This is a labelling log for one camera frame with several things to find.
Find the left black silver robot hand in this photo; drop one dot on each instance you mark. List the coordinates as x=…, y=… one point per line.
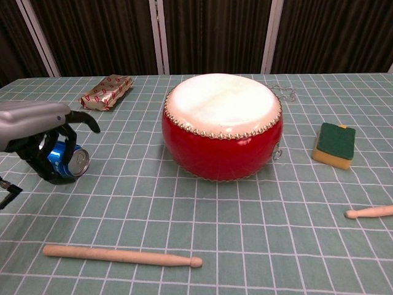
x=30, y=123

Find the wooden drumstick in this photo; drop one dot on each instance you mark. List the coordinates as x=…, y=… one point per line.
x=371, y=212
x=122, y=256

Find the red drum white skin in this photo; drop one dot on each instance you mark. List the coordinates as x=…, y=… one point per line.
x=221, y=147

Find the blue white drink can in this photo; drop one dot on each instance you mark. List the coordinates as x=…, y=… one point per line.
x=80, y=159

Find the gold red snack wrapper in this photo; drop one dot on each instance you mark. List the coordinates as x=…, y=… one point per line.
x=106, y=93

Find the green checked tablecloth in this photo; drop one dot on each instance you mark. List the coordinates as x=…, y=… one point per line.
x=184, y=215

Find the green yellow sponge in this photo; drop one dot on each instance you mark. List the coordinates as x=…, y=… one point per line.
x=336, y=139

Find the white partition post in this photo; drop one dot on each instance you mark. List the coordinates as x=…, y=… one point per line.
x=40, y=40
x=272, y=33
x=159, y=30

